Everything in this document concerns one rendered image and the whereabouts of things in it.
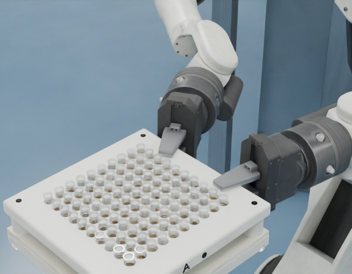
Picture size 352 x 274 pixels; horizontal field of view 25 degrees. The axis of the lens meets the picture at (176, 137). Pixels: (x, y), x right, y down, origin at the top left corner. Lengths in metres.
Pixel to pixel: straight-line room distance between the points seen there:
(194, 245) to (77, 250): 0.14
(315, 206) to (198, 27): 0.42
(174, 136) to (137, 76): 2.23
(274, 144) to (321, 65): 1.43
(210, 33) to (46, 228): 0.48
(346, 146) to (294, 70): 1.38
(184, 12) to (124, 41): 2.26
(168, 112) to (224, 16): 1.14
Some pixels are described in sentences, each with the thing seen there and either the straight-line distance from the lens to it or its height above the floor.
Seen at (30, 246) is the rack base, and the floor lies 0.98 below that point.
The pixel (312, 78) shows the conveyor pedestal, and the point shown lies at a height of 0.44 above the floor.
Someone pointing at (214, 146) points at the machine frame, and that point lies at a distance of 2.47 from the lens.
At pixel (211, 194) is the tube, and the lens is 1.01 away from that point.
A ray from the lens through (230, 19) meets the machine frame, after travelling 2.24.
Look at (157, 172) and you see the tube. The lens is 1.05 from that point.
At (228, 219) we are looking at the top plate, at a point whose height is 1.03.
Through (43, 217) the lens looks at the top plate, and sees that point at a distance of 1.00.
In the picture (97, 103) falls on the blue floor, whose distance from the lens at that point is 3.17.
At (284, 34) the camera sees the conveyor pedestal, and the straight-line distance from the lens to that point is 2.44.
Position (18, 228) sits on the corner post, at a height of 0.99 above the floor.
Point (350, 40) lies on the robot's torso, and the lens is 1.42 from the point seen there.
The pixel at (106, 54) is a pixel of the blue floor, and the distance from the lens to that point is 3.53.
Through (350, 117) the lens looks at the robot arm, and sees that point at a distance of 1.15.
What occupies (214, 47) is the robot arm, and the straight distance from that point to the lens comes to 1.28.
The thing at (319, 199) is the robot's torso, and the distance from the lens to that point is 1.49.
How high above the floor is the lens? 1.66
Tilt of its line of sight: 34 degrees down
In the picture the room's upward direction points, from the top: straight up
